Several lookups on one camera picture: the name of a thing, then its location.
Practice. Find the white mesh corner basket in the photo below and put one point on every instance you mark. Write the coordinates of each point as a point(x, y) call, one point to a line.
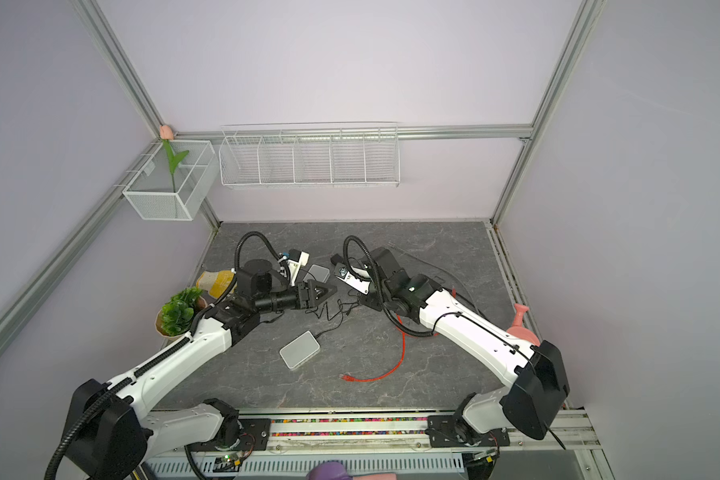
point(150, 192)

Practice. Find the yellow work glove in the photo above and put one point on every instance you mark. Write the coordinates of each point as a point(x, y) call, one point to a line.
point(214, 283)

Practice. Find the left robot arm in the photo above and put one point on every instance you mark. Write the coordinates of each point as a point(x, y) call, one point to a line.
point(111, 427)

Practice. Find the white wire wall basket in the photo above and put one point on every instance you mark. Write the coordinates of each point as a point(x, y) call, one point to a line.
point(310, 154)

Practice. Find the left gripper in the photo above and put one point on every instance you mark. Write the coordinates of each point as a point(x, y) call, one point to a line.
point(306, 298)

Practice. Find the black power adapter with cable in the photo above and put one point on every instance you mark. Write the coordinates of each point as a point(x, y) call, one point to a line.
point(334, 319)

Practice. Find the artificial pink tulip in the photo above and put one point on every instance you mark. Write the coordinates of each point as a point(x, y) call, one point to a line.
point(174, 158)

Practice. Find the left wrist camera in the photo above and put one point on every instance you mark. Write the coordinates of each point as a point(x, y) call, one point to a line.
point(291, 262)

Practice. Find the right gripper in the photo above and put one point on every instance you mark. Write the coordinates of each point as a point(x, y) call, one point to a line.
point(371, 302)

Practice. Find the purple object at bottom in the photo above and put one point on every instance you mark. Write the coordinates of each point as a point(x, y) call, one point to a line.
point(332, 470)

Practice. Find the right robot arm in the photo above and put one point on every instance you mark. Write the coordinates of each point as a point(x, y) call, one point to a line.
point(534, 383)

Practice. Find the potted green plant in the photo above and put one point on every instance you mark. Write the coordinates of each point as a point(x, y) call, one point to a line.
point(175, 317)

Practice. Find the pink watering can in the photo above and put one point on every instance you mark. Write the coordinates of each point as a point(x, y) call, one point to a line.
point(517, 328)

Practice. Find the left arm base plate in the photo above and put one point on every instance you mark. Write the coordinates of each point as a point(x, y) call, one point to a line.
point(244, 434)

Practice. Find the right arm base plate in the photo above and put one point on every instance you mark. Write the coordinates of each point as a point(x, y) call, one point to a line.
point(450, 431)

